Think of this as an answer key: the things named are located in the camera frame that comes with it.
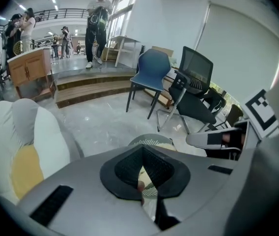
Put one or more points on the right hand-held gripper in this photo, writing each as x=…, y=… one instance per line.
x=262, y=112

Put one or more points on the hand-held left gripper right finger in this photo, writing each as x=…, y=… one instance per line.
x=203, y=193

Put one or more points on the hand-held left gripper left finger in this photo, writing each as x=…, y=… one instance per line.
x=92, y=193

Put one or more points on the cream yellow clothes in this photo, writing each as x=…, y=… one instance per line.
x=166, y=146

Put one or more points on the person's right hand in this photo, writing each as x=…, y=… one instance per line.
x=226, y=138

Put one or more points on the person's left hand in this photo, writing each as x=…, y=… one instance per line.
x=141, y=184

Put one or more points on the black side chair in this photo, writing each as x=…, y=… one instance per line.
x=234, y=114

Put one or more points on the black mesh office chair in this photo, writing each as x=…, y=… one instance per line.
x=193, y=102

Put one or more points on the blue plastic chair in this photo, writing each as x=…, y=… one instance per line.
x=151, y=70

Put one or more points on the cardboard box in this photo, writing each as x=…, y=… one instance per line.
x=164, y=50

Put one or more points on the wooden platform steps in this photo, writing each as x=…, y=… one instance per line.
x=92, y=87

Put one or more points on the white shelf table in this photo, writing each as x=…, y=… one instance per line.
x=122, y=39

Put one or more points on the wooden cabinet with white top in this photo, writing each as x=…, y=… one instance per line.
x=29, y=67

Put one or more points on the tall window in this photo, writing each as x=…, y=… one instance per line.
x=122, y=8

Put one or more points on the black mezzanine railing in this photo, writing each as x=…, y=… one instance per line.
x=63, y=12

